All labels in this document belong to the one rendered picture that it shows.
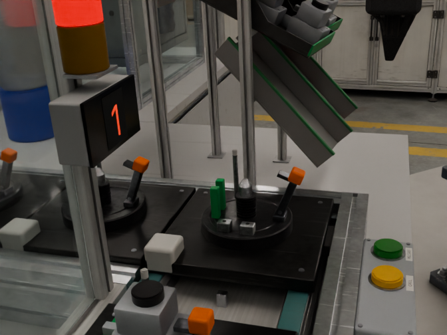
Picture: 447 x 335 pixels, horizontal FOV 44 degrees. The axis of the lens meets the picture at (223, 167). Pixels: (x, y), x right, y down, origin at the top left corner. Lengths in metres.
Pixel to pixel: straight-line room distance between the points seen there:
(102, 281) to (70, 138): 0.22
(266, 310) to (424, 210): 0.50
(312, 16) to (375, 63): 3.83
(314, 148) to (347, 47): 3.84
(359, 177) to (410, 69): 3.56
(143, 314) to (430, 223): 0.73
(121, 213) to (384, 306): 0.42
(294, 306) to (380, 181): 0.60
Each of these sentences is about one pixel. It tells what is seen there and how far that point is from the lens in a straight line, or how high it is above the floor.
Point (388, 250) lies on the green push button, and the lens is 0.81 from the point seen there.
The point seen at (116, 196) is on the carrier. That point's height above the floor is 0.99.
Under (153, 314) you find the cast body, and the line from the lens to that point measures 0.51.
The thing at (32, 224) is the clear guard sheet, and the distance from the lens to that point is 0.61.
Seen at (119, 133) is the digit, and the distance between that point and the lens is 0.64.
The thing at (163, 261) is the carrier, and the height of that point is 0.97.
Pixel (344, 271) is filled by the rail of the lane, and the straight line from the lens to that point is 0.79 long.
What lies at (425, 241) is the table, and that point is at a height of 0.86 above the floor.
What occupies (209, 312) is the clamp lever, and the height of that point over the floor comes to 1.08.
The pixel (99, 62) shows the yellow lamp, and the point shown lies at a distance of 0.61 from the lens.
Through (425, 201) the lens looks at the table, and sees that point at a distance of 1.21.
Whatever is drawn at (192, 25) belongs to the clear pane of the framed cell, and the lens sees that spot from 2.34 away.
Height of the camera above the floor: 1.39
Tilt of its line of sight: 24 degrees down
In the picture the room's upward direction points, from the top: 3 degrees counter-clockwise
